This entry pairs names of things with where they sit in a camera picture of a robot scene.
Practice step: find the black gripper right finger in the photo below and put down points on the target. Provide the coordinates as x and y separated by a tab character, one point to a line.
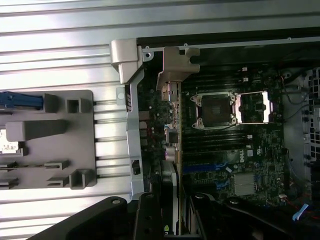
200	220

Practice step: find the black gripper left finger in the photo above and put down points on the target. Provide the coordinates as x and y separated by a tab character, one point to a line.
147	220

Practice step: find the blue expansion slot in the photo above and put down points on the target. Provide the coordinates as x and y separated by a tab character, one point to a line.
202	169

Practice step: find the silver chipset heatsink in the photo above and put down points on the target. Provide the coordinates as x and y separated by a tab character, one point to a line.
245	185

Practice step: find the green motherboard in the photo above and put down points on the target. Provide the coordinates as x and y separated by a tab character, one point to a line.
262	160

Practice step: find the black open PC case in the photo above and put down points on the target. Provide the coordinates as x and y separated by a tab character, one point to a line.
135	125

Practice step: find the CPU socket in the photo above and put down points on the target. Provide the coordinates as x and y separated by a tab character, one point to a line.
213	110

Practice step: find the grey parts rack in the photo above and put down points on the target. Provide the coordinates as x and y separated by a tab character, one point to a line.
50	150

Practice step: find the metal socket cover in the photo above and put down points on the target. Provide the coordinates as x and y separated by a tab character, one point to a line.
255	107

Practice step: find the silver CPU chip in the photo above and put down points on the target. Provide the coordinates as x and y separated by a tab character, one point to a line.
8	145

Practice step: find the hard disk with blue rails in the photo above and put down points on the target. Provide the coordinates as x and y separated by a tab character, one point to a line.
20	100

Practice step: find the black chassis switch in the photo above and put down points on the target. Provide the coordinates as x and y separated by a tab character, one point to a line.
136	167

